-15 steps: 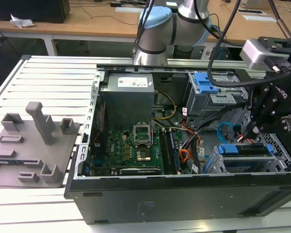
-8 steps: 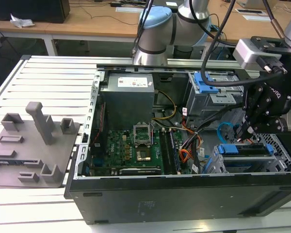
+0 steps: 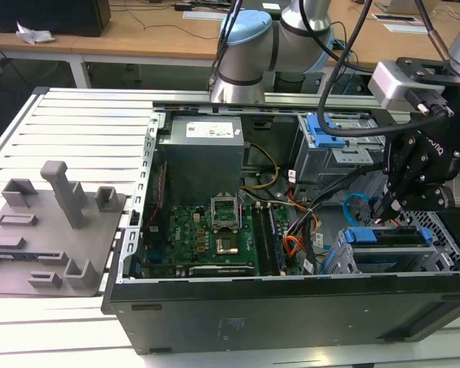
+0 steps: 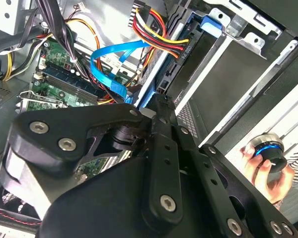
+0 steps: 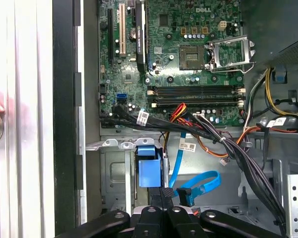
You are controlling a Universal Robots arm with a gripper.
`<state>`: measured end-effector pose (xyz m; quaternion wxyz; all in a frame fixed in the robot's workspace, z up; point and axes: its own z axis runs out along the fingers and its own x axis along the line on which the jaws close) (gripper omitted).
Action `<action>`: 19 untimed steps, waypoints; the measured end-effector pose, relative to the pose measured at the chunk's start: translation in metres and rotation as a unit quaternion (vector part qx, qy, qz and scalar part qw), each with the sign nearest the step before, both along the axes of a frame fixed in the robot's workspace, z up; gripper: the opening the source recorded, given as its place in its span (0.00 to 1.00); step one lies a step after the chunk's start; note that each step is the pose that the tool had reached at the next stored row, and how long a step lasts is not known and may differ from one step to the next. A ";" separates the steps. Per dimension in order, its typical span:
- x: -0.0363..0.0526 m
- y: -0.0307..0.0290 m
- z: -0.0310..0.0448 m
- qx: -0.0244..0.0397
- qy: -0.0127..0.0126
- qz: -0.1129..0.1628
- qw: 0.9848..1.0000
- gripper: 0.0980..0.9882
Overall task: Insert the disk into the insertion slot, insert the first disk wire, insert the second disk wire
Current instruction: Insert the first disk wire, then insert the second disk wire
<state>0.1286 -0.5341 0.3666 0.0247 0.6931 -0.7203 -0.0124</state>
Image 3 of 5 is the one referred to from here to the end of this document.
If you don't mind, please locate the grey power supply unit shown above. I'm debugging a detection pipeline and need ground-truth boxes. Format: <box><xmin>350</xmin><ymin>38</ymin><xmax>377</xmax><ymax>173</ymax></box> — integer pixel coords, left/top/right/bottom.
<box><xmin>157</xmin><ymin>115</ymin><xmax>245</xmax><ymax>197</ymax></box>

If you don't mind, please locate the long black camera cable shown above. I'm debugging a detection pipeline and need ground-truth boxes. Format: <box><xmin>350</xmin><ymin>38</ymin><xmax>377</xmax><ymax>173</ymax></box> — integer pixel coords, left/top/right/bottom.
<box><xmin>316</xmin><ymin>0</ymin><xmax>396</xmax><ymax>138</ymax></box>

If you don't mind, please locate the grey parts rack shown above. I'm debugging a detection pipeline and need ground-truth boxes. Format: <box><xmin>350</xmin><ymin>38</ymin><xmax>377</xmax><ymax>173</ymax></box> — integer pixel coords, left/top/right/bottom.
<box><xmin>0</xmin><ymin>159</ymin><xmax>127</xmax><ymax>297</ymax></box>

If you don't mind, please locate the black box on desk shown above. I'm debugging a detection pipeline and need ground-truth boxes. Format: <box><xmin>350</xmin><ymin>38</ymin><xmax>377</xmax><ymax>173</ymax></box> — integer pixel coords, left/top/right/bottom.
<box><xmin>0</xmin><ymin>0</ymin><xmax>112</xmax><ymax>38</ymax></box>

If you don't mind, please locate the black sleeved wire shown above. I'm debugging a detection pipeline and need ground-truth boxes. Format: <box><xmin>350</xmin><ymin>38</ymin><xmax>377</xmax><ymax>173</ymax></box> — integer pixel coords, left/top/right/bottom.
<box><xmin>307</xmin><ymin>160</ymin><xmax>387</xmax><ymax>211</ymax></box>

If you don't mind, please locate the black open PC case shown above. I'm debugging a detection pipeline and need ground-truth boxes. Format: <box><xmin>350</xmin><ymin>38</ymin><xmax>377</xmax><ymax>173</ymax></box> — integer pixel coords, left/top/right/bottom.
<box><xmin>100</xmin><ymin>100</ymin><xmax>460</xmax><ymax>355</ymax></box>

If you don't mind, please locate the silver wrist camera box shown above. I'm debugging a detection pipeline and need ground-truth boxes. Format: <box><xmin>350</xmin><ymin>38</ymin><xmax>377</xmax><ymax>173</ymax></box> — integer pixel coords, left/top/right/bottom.
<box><xmin>367</xmin><ymin>60</ymin><xmax>445</xmax><ymax>113</ymax></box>

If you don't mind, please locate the grey metal disk bay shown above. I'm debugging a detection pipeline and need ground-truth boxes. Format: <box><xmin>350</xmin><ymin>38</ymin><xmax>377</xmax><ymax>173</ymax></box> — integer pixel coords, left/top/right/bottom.
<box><xmin>318</xmin><ymin>209</ymin><xmax>460</xmax><ymax>275</ymax></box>

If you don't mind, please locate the black cable brown sleeve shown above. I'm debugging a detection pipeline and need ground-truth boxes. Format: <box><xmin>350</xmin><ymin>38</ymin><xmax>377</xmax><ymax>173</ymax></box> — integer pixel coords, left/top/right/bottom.
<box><xmin>414</xmin><ymin>0</ymin><xmax>452</xmax><ymax>62</ymax></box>

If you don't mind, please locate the blue disk wire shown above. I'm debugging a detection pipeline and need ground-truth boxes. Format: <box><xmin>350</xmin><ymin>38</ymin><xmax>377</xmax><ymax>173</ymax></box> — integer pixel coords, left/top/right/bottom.
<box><xmin>342</xmin><ymin>192</ymin><xmax>381</xmax><ymax>228</ymax></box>

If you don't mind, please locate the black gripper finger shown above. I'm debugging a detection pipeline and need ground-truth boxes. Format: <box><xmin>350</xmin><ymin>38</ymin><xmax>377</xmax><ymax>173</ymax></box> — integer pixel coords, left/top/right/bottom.
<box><xmin>386</xmin><ymin>179</ymin><xmax>460</xmax><ymax>215</ymax></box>
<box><xmin>372</xmin><ymin>133</ymin><xmax>417</xmax><ymax>227</ymax></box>

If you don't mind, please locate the CPU socket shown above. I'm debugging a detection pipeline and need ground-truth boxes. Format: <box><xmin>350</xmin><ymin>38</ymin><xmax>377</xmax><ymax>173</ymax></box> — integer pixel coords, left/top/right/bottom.
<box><xmin>212</xmin><ymin>232</ymin><xmax>242</xmax><ymax>258</ymax></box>

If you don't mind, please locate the wooden desk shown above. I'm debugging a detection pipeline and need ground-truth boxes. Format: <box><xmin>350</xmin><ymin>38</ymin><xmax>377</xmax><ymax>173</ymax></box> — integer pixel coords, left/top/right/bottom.
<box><xmin>0</xmin><ymin>0</ymin><xmax>460</xmax><ymax>89</ymax></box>

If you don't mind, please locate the metal CPU socket cover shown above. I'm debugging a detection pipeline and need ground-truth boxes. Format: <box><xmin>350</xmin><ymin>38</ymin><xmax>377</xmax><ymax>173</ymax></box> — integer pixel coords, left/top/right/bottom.
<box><xmin>209</xmin><ymin>194</ymin><xmax>240</xmax><ymax>232</ymax></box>

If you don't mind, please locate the yellow black power wire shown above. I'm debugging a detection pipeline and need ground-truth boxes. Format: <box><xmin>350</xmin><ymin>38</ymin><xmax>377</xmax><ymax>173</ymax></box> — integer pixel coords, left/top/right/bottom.
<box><xmin>240</xmin><ymin>141</ymin><xmax>280</xmax><ymax>190</ymax></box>

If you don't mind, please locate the crumpled white plastic wrap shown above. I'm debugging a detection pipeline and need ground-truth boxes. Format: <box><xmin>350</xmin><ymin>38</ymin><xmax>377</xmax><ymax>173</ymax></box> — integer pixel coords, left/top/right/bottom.
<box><xmin>15</xmin><ymin>21</ymin><xmax>57</xmax><ymax>46</ymax></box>

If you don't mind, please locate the orange red wire bundle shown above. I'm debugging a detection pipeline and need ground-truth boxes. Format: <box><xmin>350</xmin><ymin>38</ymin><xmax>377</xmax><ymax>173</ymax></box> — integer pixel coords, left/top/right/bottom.
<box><xmin>283</xmin><ymin>199</ymin><xmax>320</xmax><ymax>261</ymax></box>

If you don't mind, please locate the white paper sheet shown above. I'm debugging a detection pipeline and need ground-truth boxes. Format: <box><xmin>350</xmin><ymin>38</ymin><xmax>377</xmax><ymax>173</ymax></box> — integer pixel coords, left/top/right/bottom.
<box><xmin>382</xmin><ymin>22</ymin><xmax>434</xmax><ymax>35</ymax></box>
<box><xmin>182</xmin><ymin>10</ymin><xmax>224</xmax><ymax>21</ymax></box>

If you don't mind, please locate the black graphics card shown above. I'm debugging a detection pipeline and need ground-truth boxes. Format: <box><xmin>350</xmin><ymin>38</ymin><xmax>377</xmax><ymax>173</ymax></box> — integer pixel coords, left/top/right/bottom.
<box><xmin>188</xmin><ymin>263</ymin><xmax>255</xmax><ymax>278</ymax></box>

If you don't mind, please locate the grey drive cage blue latch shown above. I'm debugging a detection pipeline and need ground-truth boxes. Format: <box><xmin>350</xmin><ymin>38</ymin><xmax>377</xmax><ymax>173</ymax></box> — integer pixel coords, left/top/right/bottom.
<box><xmin>293</xmin><ymin>112</ymin><xmax>388</xmax><ymax>185</ymax></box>

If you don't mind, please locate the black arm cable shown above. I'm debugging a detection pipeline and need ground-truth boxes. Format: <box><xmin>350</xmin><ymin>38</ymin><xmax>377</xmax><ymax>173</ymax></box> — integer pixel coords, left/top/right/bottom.
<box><xmin>207</xmin><ymin>0</ymin><xmax>243</xmax><ymax>93</ymax></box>

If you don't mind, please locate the laptop on desk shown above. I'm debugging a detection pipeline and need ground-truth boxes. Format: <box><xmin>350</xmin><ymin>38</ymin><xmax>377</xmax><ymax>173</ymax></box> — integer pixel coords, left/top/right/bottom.
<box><xmin>374</xmin><ymin>0</ymin><xmax>422</xmax><ymax>16</ymax></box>

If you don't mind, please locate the green motherboard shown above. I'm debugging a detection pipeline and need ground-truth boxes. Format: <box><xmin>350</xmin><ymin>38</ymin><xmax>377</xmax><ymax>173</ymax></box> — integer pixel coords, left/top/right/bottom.
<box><xmin>144</xmin><ymin>202</ymin><xmax>288</xmax><ymax>277</ymax></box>

